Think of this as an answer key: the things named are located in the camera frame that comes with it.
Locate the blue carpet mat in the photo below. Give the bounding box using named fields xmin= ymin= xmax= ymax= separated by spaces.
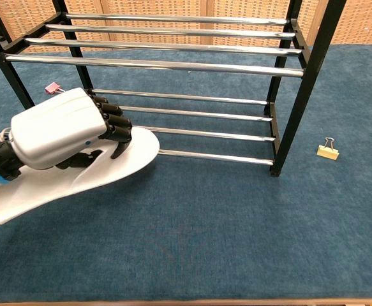
xmin=0 ymin=43 xmax=372 ymax=303

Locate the chrome metal rack rod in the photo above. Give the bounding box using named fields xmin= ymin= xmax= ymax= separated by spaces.
xmin=24 ymin=37 xmax=303 ymax=55
xmin=64 ymin=13 xmax=291 ymax=26
xmin=91 ymin=88 xmax=269 ymax=106
xmin=142 ymin=126 xmax=276 ymax=142
xmin=118 ymin=105 xmax=274 ymax=122
xmin=4 ymin=53 xmax=304 ymax=78
xmin=45 ymin=24 xmax=297 ymax=41
xmin=157 ymin=149 xmax=275 ymax=166

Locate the yellow binder clip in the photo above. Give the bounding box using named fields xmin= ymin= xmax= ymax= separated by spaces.
xmin=316 ymin=136 xmax=340 ymax=161

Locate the black shoe rack frame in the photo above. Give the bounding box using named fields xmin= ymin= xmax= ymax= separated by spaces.
xmin=0 ymin=0 xmax=348 ymax=178

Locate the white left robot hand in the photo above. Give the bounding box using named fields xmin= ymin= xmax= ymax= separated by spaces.
xmin=10 ymin=87 xmax=133 ymax=170

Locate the woven wicker folding screen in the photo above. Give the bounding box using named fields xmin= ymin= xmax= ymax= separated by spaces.
xmin=0 ymin=0 xmax=372 ymax=54

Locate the white slipper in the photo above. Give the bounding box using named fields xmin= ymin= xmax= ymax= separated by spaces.
xmin=0 ymin=126 xmax=160 ymax=231

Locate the pink binder clip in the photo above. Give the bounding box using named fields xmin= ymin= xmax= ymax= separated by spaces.
xmin=44 ymin=82 xmax=66 ymax=95

